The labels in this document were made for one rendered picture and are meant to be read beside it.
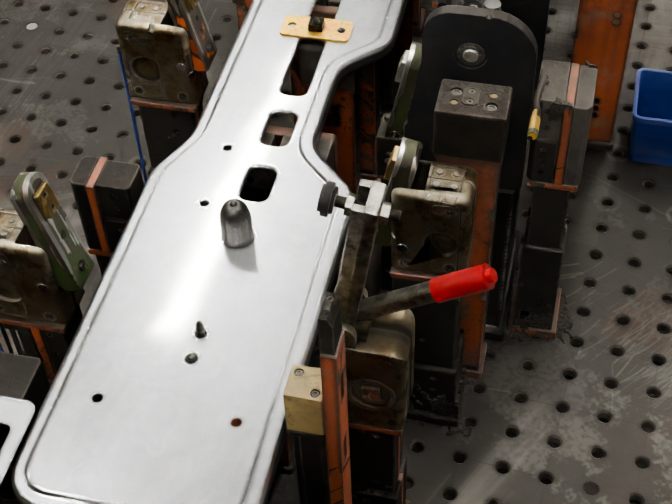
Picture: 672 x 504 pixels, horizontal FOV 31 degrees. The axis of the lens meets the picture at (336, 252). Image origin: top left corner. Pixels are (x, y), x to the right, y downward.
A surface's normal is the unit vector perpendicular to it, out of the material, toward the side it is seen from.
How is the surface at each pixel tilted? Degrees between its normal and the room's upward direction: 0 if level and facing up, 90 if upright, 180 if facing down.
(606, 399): 0
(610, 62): 90
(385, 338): 0
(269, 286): 0
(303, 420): 90
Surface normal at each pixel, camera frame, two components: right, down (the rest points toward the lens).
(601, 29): -0.22, 0.73
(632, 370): -0.04, -0.67
